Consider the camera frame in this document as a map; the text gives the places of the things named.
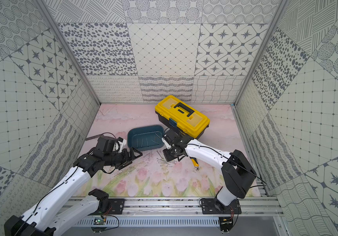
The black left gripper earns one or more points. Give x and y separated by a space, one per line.
128 156

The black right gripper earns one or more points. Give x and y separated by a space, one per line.
167 156

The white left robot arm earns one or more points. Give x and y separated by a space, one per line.
44 219

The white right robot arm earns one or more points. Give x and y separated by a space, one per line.
237 171

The teal plastic storage box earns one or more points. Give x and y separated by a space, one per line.
152 132

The dark metal L-shaped wrench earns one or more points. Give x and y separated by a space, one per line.
93 137

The yellow black utility knife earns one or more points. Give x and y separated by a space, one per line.
195 163

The yellow black toolbox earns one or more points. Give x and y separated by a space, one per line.
175 113

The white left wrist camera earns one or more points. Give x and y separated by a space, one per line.
121 144

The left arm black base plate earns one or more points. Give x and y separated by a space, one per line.
111 206

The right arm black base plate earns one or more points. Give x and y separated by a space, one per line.
212 206

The white slotted cable duct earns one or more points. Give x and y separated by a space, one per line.
149 222

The aluminium mounting rail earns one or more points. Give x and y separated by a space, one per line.
188 206

